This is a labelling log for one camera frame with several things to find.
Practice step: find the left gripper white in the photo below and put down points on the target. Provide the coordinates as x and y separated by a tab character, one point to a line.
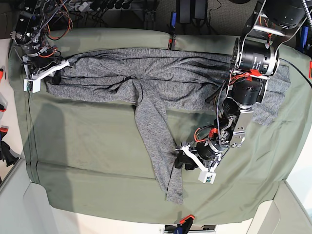
190	158

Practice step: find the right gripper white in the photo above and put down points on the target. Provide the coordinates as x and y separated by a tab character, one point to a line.
32	82

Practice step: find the grey heathered T-shirt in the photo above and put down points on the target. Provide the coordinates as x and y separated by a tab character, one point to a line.
153	81

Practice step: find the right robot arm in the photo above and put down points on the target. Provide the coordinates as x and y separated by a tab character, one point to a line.
40	59

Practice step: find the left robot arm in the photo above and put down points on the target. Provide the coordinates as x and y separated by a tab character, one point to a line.
255	59

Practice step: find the red black clamps left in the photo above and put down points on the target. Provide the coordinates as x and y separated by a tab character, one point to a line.
3	106

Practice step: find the orange black clamp bottom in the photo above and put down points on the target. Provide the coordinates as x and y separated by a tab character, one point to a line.
184	225

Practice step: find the white power strip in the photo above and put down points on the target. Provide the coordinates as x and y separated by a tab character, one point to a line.
80	6

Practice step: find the green table cloth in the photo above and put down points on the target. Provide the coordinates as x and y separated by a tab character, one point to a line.
90	157

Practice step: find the black power adapter brick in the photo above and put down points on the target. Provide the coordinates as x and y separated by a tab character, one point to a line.
184	10
200	10

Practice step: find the red clamp right edge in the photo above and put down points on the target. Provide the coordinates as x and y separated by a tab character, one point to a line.
310	70

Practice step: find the aluminium frame bracket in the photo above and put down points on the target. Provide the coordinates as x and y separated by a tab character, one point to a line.
149	19

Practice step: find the blue handled clamp top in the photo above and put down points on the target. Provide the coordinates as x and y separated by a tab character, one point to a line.
172	28

